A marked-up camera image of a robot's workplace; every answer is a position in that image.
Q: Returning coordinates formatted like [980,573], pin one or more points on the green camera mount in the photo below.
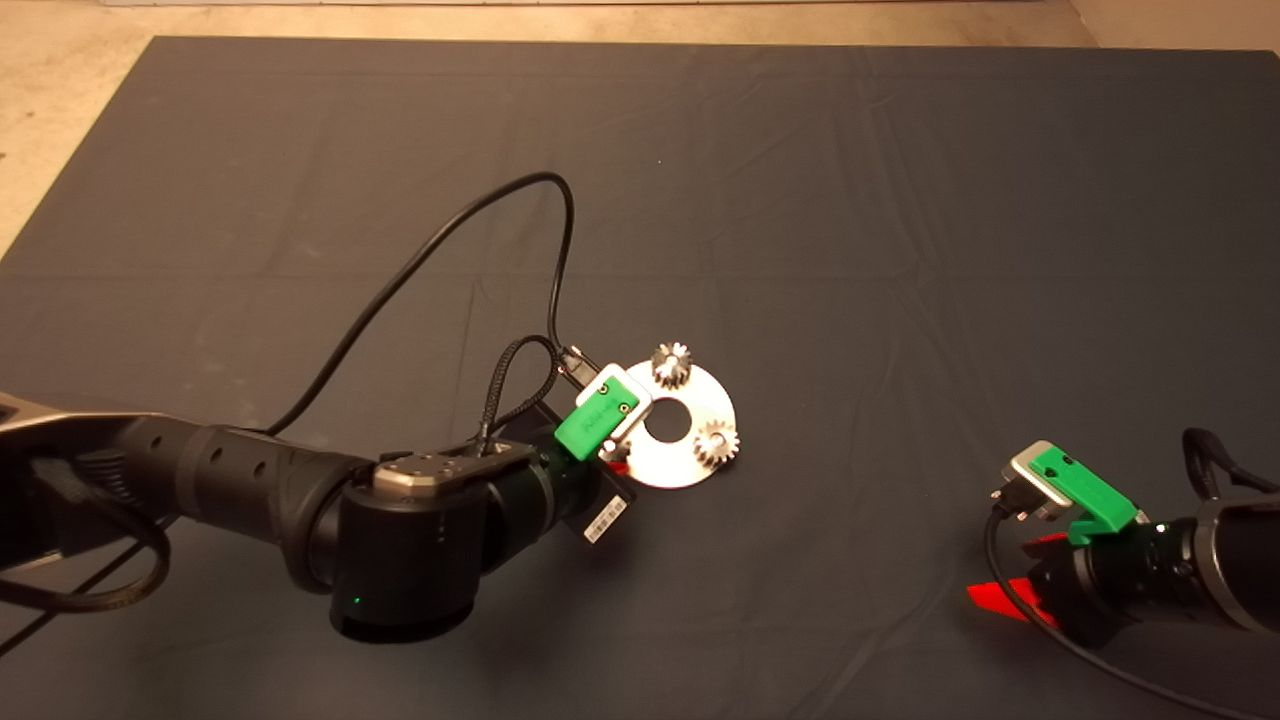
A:
[1090,495]
[595,420]

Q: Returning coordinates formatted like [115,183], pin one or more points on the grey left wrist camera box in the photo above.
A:
[640,415]

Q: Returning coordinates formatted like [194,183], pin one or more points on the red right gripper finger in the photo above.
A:
[1010,600]
[1048,546]

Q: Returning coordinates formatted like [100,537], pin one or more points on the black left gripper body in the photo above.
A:
[590,495]

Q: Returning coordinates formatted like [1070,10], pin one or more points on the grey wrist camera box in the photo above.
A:
[640,415]
[1030,470]

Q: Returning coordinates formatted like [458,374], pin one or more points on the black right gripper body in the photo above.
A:
[1085,590]

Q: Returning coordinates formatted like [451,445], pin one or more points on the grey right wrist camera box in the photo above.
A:
[1030,470]

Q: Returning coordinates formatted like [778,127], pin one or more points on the round metal carrier plate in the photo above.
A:
[700,400]

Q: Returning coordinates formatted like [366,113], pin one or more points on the green right camera mount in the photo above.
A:
[1090,495]

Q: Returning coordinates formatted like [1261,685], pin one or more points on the green left camera mount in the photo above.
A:
[595,420]

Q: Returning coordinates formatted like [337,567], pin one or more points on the dark grey table cloth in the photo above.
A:
[800,200]

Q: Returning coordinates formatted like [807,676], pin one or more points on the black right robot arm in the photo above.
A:
[1240,560]

